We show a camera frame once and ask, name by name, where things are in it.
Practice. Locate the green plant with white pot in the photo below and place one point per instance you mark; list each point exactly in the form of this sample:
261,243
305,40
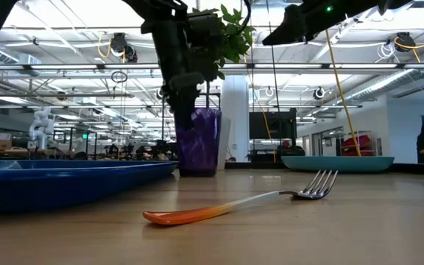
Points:
234,40

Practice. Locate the black monitor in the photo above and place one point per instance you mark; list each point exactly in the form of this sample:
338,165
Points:
271,125

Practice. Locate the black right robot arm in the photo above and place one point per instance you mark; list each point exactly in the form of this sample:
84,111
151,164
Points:
392,4

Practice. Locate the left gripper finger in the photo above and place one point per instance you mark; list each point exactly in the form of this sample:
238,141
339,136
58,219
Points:
184,99

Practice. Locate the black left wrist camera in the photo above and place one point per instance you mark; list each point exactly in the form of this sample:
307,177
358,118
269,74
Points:
202,29

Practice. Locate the white building column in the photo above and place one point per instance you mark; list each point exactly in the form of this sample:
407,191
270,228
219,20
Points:
236,117

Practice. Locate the black metal table frame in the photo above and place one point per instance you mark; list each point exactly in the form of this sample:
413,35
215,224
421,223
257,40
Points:
418,168

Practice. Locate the purple translucent cup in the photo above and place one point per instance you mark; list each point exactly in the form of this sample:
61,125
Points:
201,147

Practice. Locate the blue plastic serving tray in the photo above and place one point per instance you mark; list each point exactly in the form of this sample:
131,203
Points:
50,187

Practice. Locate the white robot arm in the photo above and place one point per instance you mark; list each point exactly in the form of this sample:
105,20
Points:
42,123

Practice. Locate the teal round plate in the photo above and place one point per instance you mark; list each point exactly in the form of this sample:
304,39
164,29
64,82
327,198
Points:
337,164

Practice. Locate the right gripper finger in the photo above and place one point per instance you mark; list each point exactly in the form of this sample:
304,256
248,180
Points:
289,27

